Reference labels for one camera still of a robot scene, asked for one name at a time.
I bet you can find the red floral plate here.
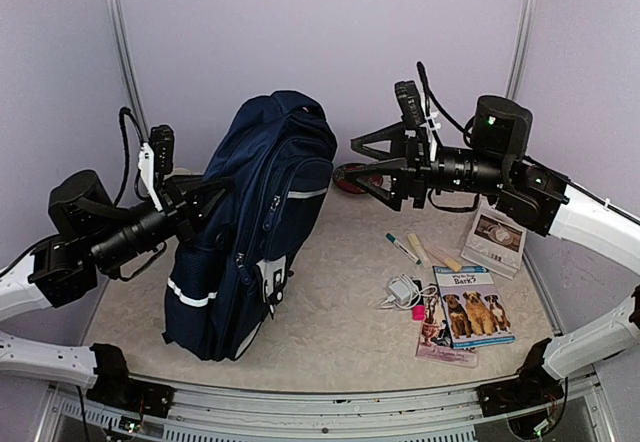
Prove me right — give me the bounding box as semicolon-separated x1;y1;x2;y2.
332;161;389;197

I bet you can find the metal front rail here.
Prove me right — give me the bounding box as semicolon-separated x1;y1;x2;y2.
35;369;620;441

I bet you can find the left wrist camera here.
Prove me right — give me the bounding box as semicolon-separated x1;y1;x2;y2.
137;124;176;211

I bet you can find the navy blue backpack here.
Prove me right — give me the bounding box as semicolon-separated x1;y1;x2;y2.
163;90;337;361

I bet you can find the pink small cap object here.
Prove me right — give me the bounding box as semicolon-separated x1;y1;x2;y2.
411;305;425;322

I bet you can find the white grey book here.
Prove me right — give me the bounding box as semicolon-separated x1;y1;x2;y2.
461;200;527;279

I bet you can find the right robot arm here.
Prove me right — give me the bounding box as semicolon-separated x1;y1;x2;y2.
346;92;639;417

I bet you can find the dog cover book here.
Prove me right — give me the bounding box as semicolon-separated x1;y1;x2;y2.
433;266;516;349

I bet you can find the pink cover book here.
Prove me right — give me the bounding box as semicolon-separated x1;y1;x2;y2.
415;283;478;368

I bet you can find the right aluminium corner post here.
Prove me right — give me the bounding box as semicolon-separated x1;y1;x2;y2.
506;0;538;100

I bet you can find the left aluminium corner post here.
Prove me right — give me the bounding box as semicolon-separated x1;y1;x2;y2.
106;0;149;140

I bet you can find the pink highlighter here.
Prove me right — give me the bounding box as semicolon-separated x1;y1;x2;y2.
424;243;454;265

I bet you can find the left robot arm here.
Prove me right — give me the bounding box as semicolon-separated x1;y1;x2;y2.
1;169;233;417

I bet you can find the white charger with cable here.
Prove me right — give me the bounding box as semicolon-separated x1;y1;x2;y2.
377;274;438;310

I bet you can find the aluminium corner post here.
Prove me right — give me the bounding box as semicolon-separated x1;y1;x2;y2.
106;0;149;140
506;0;538;100

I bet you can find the green capped white marker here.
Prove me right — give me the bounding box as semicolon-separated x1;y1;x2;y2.
385;233;421;265

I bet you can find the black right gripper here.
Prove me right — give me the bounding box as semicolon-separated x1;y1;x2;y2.
346;118;511;208

